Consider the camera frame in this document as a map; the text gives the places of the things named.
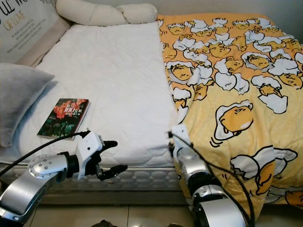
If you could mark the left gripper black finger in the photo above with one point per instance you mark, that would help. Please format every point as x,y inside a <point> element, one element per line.
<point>111,144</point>
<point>116,171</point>

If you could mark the dark red-green cover book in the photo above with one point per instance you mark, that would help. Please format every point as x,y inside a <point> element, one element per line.
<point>64,118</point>

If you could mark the grey velvet pillow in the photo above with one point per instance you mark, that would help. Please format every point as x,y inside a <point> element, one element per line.
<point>23,104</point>

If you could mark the yellow cartoon egg blanket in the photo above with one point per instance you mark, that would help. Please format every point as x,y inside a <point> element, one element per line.
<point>241,94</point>

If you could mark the beige bed base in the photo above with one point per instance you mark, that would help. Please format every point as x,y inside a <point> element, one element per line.
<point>147,197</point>

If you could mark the grey robot leg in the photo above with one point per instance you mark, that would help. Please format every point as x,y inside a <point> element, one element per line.
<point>104,223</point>

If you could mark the white quilted mattress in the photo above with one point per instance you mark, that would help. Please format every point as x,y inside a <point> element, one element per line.
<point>113,75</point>

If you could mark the long beige bolster pillow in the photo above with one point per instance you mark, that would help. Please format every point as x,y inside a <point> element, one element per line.
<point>99,12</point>

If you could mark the grey printed headboard cushion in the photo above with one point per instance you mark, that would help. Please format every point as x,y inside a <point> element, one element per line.
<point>28,23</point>

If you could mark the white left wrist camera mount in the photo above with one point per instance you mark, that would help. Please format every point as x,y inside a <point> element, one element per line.
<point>89,152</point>

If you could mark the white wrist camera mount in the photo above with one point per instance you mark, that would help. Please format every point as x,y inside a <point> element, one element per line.
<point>181,138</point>
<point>89,152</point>

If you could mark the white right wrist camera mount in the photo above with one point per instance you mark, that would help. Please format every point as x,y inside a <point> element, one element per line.
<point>181,138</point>

